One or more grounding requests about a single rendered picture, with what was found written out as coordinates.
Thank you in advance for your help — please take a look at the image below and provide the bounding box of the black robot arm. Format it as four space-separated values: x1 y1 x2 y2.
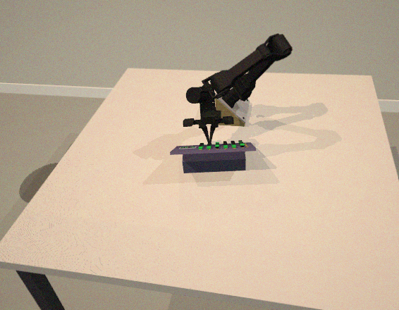
186 33 293 125

